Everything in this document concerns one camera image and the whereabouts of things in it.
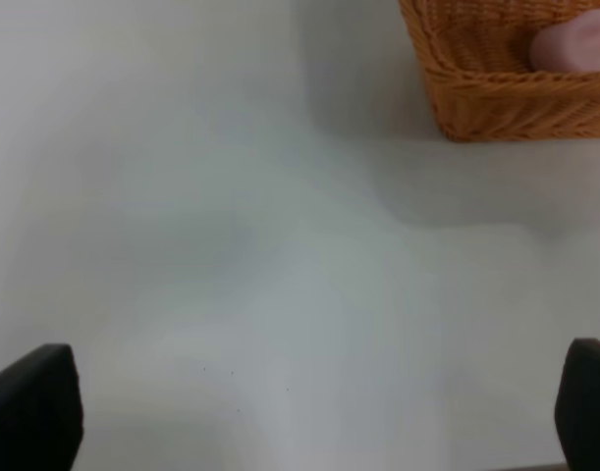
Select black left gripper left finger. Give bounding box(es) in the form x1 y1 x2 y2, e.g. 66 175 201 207
0 343 84 471

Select pink peach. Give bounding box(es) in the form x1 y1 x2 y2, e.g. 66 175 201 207
529 9 600 73

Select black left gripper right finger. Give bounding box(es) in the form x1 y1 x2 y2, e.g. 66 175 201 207
554 339 600 471

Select orange woven plastic basket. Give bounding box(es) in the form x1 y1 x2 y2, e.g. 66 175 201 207
400 0 600 142

